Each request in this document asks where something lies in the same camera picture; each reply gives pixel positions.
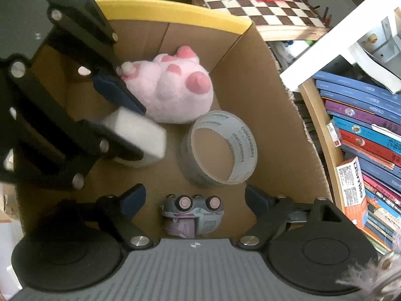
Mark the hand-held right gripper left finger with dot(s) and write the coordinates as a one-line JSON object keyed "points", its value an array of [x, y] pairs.
{"points": [[133, 202]]}

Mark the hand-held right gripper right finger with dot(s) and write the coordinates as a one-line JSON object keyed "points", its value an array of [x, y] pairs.
{"points": [[257, 200]]}

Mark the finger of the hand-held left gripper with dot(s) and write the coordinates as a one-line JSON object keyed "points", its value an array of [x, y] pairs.
{"points": [[47, 116], [116, 91]]}

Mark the white eraser block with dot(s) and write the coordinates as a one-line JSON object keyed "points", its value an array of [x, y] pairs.
{"points": [[137, 131]]}

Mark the clear packing tape roll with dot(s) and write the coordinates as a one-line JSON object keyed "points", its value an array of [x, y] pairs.
{"points": [[242, 150]]}

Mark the grey toy car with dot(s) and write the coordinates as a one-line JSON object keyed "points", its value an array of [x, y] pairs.
{"points": [[200, 213]]}

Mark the pink plush pig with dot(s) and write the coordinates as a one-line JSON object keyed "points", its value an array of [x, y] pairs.
{"points": [[175, 91]]}

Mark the yellow cardboard box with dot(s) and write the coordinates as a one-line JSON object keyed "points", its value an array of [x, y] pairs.
{"points": [[266, 116]]}

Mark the orange box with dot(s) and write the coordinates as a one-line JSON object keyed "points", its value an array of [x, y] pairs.
{"points": [[352, 191]]}

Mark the row of colourful books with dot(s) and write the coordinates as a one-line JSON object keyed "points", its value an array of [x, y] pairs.
{"points": [[369, 138]]}

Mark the lilac fuzzy cloth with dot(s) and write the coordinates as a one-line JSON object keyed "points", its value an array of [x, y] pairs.
{"points": [[376, 279]]}

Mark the wooden chessboard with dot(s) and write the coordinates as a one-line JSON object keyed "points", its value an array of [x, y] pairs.
{"points": [[266, 9]]}

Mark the white shelf unit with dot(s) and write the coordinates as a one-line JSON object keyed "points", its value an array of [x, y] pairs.
{"points": [[338, 44]]}

